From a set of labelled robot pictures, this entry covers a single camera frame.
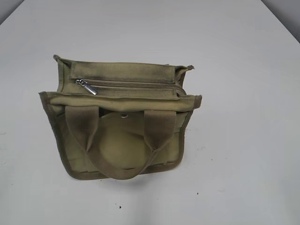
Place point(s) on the olive yellow canvas bag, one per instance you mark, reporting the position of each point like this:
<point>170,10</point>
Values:
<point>134,125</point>

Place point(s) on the silver metal zipper pull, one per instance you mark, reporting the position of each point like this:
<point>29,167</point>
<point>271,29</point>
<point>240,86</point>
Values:
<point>86,85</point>

